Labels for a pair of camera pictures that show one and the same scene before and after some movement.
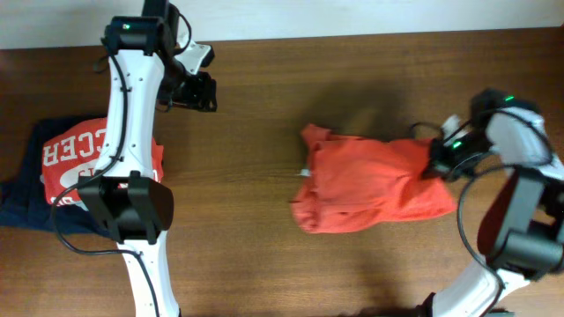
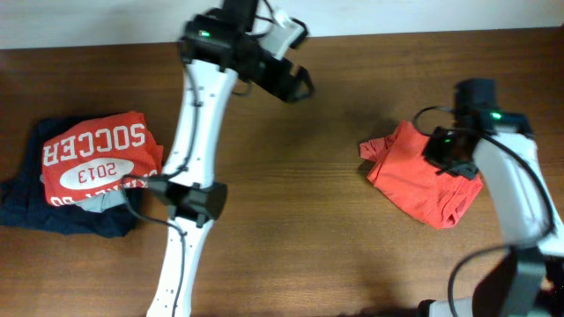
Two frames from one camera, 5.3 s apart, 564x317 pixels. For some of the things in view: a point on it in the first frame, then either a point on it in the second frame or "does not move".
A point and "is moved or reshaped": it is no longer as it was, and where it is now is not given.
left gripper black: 204,95 → 292,92
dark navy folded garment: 24,202 does not move
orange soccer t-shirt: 345,180 is moved or reshaped
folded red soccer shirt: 75,153 does not move
